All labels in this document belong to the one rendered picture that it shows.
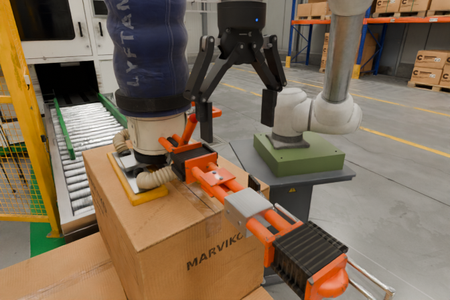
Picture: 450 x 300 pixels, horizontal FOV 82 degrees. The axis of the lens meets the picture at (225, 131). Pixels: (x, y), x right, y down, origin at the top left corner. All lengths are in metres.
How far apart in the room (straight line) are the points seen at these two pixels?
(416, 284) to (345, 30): 1.55
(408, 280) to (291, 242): 1.68
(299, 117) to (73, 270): 1.10
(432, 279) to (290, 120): 1.34
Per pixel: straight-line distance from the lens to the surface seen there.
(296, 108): 1.25
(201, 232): 0.70
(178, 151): 0.66
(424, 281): 2.11
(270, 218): 0.48
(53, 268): 1.27
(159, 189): 0.76
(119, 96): 0.77
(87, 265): 1.23
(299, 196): 1.45
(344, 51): 1.05
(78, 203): 1.57
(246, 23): 0.41
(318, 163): 1.28
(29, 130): 1.96
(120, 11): 0.73
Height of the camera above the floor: 1.38
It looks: 22 degrees down
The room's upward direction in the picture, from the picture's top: straight up
